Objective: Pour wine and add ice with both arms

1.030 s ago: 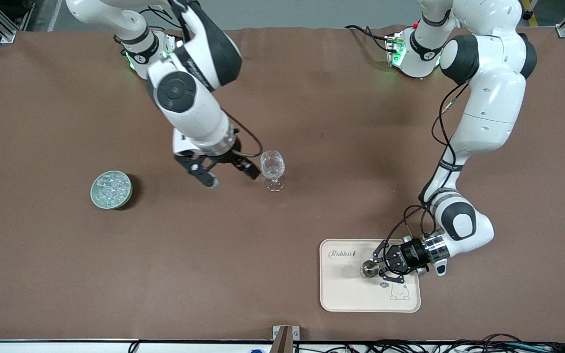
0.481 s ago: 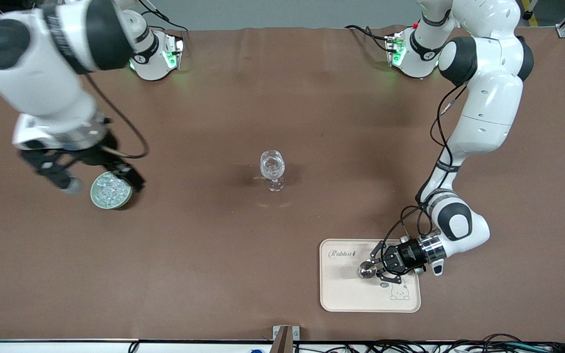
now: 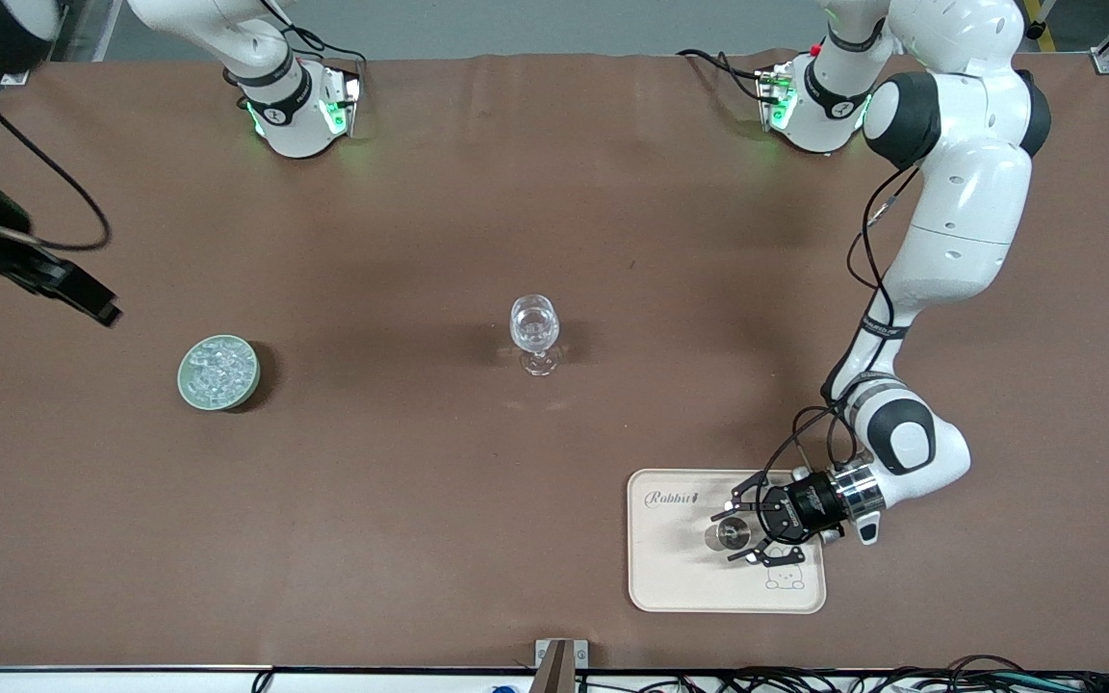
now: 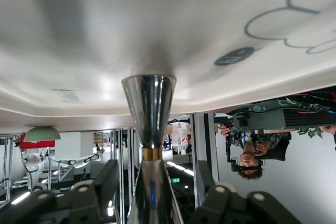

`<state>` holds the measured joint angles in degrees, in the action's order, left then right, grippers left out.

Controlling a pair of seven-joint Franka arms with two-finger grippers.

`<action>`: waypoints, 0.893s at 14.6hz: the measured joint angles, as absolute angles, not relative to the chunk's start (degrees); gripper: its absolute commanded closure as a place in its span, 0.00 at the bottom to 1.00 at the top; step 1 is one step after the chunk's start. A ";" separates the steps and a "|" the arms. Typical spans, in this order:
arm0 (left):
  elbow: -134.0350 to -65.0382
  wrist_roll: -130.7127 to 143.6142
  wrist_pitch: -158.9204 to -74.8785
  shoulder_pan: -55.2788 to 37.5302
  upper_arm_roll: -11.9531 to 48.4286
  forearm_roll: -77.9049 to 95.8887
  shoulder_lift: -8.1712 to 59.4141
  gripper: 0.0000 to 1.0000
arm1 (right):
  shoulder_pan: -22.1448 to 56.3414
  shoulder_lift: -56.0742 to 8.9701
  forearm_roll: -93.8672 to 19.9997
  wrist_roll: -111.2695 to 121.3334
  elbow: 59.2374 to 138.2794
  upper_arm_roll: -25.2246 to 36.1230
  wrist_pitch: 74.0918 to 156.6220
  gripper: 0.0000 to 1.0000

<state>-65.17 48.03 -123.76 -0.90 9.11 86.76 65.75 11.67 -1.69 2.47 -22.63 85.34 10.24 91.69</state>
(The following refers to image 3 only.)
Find cream rabbit print tray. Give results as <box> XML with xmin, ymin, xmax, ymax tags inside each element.
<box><xmin>627</xmin><ymin>468</ymin><xmax>828</xmax><ymax>615</ymax></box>

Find brown table mat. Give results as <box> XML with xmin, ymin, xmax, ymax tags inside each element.
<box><xmin>0</xmin><ymin>50</ymin><xmax>1109</xmax><ymax>672</ymax></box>

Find steel double jigger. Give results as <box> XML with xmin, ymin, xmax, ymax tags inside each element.
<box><xmin>706</xmin><ymin>515</ymin><xmax>756</xmax><ymax>552</ymax></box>

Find grey metal bracket with post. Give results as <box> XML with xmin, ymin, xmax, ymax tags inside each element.
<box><xmin>535</xmin><ymin>638</ymin><xmax>589</xmax><ymax>693</ymax></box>

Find black arm base cable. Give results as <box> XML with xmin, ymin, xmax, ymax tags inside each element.
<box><xmin>678</xmin><ymin>48</ymin><xmax>767</xmax><ymax>102</ymax></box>
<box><xmin>227</xmin><ymin>0</ymin><xmax>365</xmax><ymax>88</ymax></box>

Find clear wine glass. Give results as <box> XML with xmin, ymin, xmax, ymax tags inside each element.
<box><xmin>509</xmin><ymin>294</ymin><xmax>562</xmax><ymax>377</ymax></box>

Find clear ice cube pile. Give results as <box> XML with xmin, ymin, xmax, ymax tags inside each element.
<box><xmin>186</xmin><ymin>344</ymin><xmax>256</xmax><ymax>404</ymax></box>

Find black cable bundle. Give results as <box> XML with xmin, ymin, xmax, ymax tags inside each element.
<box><xmin>646</xmin><ymin>654</ymin><xmax>1109</xmax><ymax>693</ymax></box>

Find pale green bowl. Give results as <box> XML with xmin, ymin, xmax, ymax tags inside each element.
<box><xmin>176</xmin><ymin>334</ymin><xmax>262</xmax><ymax>413</ymax></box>

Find black left arm base cable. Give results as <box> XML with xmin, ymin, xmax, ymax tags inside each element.
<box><xmin>678</xmin><ymin>48</ymin><xmax>767</xmax><ymax>102</ymax></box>

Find black right arm base cable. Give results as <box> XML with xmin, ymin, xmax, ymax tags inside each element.
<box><xmin>227</xmin><ymin>0</ymin><xmax>365</xmax><ymax>88</ymax></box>

